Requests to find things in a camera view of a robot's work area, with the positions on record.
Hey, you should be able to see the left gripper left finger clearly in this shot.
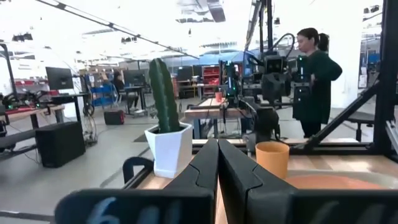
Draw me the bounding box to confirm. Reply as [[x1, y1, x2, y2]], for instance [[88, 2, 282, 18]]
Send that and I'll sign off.
[[54, 138, 220, 224]]

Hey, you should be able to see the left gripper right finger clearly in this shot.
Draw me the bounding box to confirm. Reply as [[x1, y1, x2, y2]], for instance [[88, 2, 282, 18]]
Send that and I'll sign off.
[[217, 139, 398, 224]]

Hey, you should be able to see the orange plate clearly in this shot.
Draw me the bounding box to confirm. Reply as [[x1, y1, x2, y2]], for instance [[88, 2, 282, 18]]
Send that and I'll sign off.
[[285, 174, 388, 190]]

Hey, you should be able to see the white faceted plant pot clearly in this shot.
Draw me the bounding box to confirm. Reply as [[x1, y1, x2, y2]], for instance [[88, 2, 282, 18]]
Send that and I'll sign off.
[[144, 122, 193, 179]]

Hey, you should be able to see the person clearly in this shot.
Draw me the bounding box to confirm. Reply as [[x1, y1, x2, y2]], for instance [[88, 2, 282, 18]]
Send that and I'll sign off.
[[111, 70, 139, 110], [292, 27, 343, 138]]

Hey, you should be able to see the red storage shelf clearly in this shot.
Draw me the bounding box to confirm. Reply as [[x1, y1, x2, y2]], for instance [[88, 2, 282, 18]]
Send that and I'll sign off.
[[201, 65, 221, 96]]

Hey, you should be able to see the wooden background table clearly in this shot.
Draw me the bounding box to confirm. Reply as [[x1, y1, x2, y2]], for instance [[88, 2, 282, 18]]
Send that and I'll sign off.
[[183, 98, 259, 139]]

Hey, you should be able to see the green cactus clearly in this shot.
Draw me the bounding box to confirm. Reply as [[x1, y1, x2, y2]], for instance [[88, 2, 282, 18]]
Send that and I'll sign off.
[[148, 58, 181, 134]]

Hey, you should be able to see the black red case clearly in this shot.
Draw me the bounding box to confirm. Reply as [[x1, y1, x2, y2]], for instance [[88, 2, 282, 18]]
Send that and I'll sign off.
[[103, 109, 126, 126]]

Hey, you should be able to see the blue bin cart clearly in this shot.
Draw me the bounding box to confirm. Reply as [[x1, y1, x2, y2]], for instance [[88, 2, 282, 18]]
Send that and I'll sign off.
[[90, 83, 119, 108]]

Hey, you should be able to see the black box cabinet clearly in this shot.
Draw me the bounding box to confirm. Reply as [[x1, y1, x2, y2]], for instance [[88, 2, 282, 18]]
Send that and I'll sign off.
[[35, 121, 86, 169]]

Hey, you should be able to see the black monitor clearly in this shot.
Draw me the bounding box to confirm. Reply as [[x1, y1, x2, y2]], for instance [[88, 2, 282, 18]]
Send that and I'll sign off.
[[45, 66, 75, 91]]

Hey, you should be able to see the wooden workbench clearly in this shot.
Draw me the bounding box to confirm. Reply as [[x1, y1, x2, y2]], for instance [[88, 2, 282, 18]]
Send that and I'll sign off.
[[0, 104, 66, 159]]

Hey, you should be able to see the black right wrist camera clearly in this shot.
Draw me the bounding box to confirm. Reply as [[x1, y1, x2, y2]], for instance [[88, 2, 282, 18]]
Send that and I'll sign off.
[[264, 55, 285, 75]]

